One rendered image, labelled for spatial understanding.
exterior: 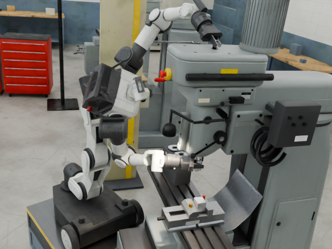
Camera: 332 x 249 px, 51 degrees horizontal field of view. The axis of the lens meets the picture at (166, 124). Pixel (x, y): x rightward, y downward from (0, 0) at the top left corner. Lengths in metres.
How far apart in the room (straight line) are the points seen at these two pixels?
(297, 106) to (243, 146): 0.42
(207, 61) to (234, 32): 7.43
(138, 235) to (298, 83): 1.29
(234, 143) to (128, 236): 0.89
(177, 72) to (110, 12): 1.81
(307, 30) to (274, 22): 6.10
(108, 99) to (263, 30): 0.86
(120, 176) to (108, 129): 2.14
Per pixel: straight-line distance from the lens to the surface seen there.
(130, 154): 2.14
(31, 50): 6.21
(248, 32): 1.82
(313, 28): 7.77
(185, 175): 2.36
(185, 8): 1.87
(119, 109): 1.93
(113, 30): 3.39
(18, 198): 3.88
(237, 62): 1.71
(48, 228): 2.84
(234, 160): 4.03
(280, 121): 1.66
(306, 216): 2.37
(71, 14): 10.67
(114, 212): 2.64
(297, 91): 1.98
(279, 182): 2.10
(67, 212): 2.69
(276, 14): 1.80
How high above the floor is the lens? 2.23
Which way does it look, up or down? 24 degrees down
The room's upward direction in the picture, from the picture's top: 5 degrees clockwise
